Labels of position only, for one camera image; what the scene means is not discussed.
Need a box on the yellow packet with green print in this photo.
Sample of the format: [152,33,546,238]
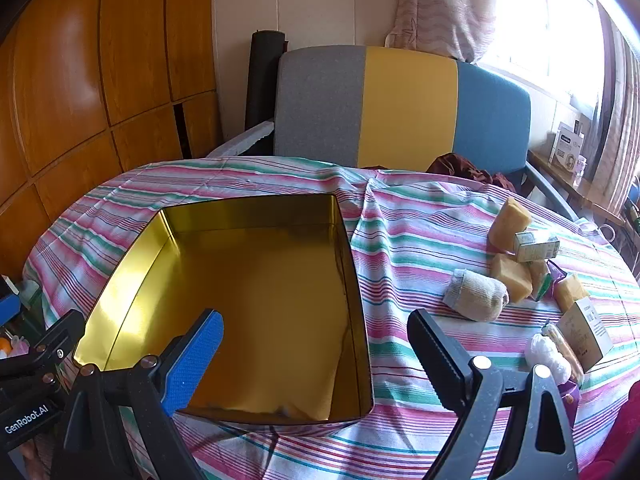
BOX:
[529,259,556,302]

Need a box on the dark red cloth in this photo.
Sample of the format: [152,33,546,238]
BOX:
[425,152,516,193]

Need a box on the gold tin box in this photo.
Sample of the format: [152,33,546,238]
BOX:
[72,192,376,427]

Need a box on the grey yellow blue chair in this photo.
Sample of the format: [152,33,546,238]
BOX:
[272,46,581,221]

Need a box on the striped side curtain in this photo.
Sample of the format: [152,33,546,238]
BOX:
[582,0,640,221]

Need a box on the small green white box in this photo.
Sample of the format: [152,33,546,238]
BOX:
[513,230,561,263]

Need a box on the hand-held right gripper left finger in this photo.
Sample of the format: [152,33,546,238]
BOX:
[50,308,226,480]

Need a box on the white carton box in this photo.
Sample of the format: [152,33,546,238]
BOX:
[556,296,614,373]

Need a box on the white printed box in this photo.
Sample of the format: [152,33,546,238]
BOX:
[548,122,586,171]

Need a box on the window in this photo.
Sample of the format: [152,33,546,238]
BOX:
[475,0,616,106]

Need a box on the yellow sponge block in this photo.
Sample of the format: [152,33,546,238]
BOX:
[554,272,591,312]
[489,253,533,304]
[487,196,533,253]

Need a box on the pink patterned curtain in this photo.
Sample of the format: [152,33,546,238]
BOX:
[384,0,497,63]

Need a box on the white plastic bundle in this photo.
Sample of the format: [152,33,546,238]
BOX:
[525,322,585,386]

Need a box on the striped tablecloth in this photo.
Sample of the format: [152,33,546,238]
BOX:
[22,156,640,480]

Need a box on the beige sock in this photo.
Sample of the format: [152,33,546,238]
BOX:
[442,268,510,322]

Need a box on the wooden side desk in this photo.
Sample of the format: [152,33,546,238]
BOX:
[527,150,626,226]

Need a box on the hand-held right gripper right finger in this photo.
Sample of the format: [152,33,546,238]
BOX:
[406,309,579,480]

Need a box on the wooden wardrobe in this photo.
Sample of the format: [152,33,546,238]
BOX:
[0,0,223,281]

